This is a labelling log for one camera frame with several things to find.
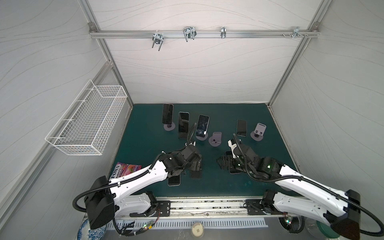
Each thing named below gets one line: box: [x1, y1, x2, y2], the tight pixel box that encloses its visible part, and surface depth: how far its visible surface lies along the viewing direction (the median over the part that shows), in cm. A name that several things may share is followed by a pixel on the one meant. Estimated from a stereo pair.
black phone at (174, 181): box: [167, 173, 181, 187], surface depth 84 cm
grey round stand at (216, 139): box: [208, 132, 222, 147], surface depth 97 cm
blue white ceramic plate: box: [77, 218, 107, 240], surface depth 67 cm
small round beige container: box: [191, 221, 205, 239], surface depth 61 cm
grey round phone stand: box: [250, 122, 267, 142], surface depth 100 cm
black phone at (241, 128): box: [236, 119, 248, 137], surface depth 107 cm
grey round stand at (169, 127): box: [163, 121, 176, 132], surface depth 110 cm
